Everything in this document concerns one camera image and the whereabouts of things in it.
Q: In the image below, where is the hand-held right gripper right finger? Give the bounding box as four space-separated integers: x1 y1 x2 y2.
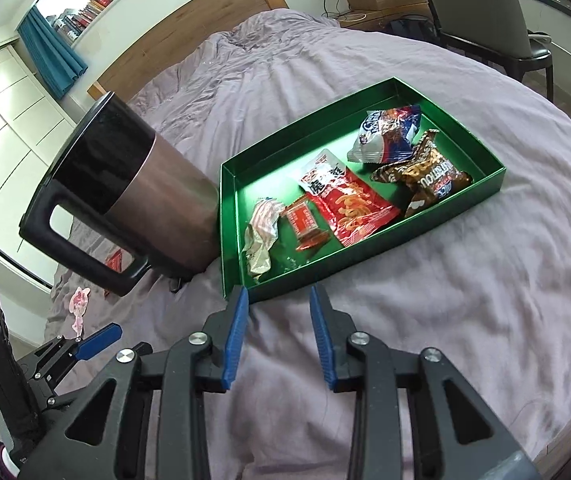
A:
309 284 541 480

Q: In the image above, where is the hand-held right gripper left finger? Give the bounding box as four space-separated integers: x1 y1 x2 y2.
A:
15 285 250 480

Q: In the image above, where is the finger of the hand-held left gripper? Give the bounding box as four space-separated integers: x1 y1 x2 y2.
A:
75 324 123 361

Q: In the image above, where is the beige candy packet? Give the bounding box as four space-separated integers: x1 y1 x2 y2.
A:
243 227 272 277

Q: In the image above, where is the small red orange packet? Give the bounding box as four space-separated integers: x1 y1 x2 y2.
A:
281 195 331 253

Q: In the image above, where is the long red snack packet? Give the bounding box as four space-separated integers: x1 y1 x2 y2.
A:
299 149 401 248

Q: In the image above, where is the green tray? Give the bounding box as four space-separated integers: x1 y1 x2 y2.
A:
218 77 507 303

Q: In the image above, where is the white and blue snack bag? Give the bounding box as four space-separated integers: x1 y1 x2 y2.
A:
347 104 423 165

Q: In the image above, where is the pink cartoon figure packet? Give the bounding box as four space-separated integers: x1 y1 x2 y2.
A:
66 287 91 337

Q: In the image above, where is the pink striped candy packet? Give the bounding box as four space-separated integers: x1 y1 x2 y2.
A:
251 197 287 241

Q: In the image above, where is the purple bed blanket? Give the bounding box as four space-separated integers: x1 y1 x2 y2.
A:
45 10 571 480

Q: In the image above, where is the black and steel electric kettle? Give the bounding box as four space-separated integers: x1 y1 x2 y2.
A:
18 91 222 297

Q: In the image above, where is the brown snack packet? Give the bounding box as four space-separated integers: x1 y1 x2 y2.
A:
370 129 473 218

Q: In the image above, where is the white wardrobe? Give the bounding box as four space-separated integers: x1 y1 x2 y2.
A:
0 42 78 221

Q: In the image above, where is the teal curtain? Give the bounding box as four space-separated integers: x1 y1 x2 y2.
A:
18 7 89 101

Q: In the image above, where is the wooden headboard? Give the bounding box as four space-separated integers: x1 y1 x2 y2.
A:
88 0 289 103

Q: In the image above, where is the dark bag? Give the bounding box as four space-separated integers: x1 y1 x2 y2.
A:
388 19 436 43

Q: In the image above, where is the grey chair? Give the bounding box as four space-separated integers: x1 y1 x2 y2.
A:
415 0 553 101

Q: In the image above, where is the white cable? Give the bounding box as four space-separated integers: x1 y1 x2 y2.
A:
323 0 381 27

